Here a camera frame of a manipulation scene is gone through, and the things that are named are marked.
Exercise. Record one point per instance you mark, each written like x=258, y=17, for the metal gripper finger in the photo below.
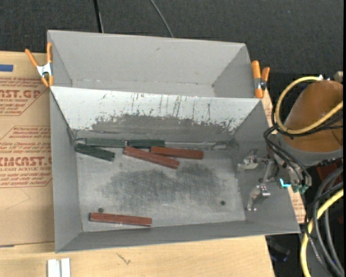
x=252, y=160
x=262, y=191

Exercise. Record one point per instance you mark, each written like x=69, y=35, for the red-brown flat block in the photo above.
x=152, y=157
x=121, y=219
x=178, y=153

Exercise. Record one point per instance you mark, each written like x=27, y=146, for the brown cardboard board red print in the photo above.
x=20, y=154

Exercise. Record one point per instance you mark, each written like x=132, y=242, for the grey metal bin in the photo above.
x=161, y=183

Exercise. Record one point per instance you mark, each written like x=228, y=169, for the dark green flat block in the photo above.
x=95, y=152
x=146, y=143
x=105, y=142

